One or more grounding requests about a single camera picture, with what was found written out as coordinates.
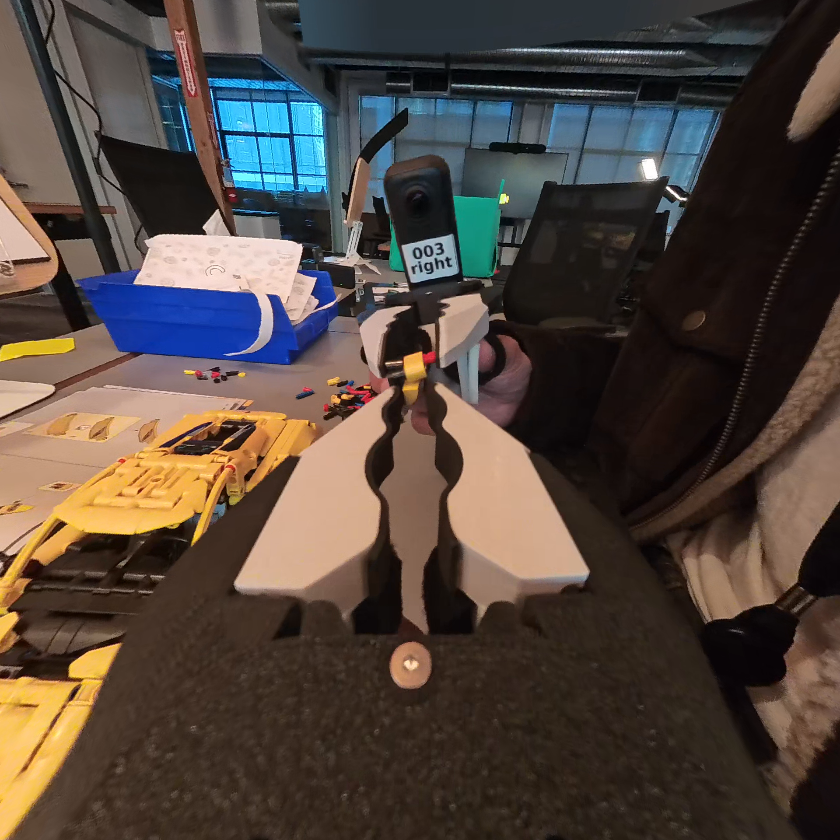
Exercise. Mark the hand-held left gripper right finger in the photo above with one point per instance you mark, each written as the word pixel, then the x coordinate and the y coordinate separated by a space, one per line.
pixel 518 518

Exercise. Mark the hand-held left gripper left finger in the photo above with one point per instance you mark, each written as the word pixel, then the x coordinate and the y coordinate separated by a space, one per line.
pixel 308 525

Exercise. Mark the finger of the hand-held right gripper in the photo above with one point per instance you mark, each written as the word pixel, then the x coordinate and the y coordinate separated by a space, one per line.
pixel 375 341
pixel 463 331

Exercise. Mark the small yellow brick connector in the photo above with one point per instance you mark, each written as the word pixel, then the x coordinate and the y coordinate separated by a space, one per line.
pixel 413 373

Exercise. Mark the person's right forearm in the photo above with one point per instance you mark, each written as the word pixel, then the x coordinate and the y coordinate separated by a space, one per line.
pixel 571 374

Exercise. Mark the grey desk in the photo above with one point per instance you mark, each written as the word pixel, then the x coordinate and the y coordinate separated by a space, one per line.
pixel 282 380

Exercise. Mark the person's right hand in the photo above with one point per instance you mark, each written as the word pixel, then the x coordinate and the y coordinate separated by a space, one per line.
pixel 508 394

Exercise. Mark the green cutting mat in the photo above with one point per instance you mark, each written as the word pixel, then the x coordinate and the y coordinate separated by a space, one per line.
pixel 387 305

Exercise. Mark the large pile of brick pins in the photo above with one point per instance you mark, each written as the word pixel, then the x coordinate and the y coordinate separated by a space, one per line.
pixel 348 397

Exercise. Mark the black box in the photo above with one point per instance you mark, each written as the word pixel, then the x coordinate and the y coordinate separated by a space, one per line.
pixel 338 272

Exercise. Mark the small crumpled printed paper bag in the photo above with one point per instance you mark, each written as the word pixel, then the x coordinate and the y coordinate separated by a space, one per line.
pixel 305 295

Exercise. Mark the thin wooden board stand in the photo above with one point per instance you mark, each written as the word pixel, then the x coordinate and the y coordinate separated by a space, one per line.
pixel 356 190

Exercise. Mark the black mesh office chair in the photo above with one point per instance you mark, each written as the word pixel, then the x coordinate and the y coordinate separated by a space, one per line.
pixel 577 249

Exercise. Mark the black monitor screen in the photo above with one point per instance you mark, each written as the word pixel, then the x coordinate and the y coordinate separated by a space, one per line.
pixel 518 180

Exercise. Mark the yellow brick car model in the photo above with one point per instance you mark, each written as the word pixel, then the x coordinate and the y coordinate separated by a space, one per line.
pixel 151 485

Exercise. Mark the small cluster of brick pins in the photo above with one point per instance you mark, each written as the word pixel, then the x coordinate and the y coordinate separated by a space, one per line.
pixel 213 374

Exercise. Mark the black video bar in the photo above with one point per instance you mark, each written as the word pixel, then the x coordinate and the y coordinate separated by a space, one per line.
pixel 518 148

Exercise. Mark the large printed white paper bag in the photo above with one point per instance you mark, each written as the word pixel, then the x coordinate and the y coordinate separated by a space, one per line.
pixel 216 262

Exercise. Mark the blue storage bin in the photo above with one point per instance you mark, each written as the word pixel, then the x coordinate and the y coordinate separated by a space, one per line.
pixel 170 321

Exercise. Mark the open instruction booklet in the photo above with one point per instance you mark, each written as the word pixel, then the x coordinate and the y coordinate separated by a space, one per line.
pixel 65 459

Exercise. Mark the black fabric flag panel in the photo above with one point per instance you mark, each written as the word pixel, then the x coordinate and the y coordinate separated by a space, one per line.
pixel 157 190

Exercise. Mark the yellow paper note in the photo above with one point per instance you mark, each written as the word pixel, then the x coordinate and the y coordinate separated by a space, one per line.
pixel 36 349

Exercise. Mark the poster board on white stand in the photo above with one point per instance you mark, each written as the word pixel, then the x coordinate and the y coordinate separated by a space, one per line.
pixel 19 243

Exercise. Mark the black light stand pole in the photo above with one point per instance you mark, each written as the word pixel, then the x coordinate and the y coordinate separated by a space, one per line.
pixel 62 124

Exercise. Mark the wooden support post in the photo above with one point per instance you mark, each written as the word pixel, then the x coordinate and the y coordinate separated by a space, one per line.
pixel 197 98

